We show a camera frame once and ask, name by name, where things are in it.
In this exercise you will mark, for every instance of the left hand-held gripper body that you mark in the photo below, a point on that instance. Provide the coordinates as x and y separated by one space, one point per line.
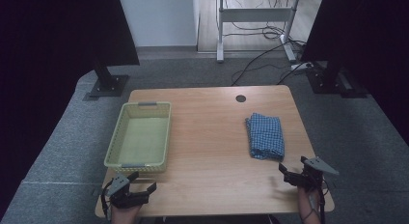
123 195

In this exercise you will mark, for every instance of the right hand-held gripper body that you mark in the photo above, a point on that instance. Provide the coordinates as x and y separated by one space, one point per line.
312 174

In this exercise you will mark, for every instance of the blue checked cloth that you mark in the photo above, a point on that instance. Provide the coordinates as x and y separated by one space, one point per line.
265 137

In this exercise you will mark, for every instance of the green plastic basket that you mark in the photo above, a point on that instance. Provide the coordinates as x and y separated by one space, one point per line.
143 138

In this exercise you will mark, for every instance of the person's left hand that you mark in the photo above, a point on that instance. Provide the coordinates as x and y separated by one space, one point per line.
124 215

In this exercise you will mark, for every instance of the person's right hand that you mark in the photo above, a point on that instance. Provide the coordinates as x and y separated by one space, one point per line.
305 201

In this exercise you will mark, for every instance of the dark round table grommet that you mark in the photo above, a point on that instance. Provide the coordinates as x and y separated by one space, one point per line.
240 98

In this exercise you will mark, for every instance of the black metal stand base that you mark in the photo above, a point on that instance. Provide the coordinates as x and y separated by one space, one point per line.
107 84
334 82

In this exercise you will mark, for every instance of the white power strip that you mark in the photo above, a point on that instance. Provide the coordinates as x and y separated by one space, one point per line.
301 66

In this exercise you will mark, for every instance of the dark curtain panel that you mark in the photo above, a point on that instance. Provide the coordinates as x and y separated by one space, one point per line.
369 40
48 56

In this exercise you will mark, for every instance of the white desk frame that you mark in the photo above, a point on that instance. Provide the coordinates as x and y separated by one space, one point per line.
255 14

